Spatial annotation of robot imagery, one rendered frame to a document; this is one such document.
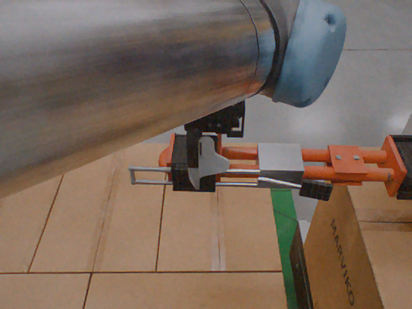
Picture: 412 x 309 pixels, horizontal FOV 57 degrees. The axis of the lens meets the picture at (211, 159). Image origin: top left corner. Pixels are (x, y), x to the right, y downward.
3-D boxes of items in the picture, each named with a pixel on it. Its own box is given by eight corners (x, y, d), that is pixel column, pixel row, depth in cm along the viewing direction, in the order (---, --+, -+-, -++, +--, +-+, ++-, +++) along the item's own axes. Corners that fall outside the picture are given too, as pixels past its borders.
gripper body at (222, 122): (243, 143, 53) (249, 68, 44) (180, 142, 53) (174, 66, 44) (241, 108, 58) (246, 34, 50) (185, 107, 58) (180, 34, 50)
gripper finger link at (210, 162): (229, 199, 56) (230, 139, 52) (187, 198, 56) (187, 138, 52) (228, 188, 59) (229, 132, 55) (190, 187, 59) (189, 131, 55)
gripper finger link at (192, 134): (198, 172, 53) (197, 110, 49) (187, 172, 53) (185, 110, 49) (199, 159, 57) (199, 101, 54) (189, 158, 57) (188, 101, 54)
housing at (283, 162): (295, 161, 66) (299, 141, 63) (300, 191, 61) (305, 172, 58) (254, 160, 66) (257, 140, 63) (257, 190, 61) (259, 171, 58)
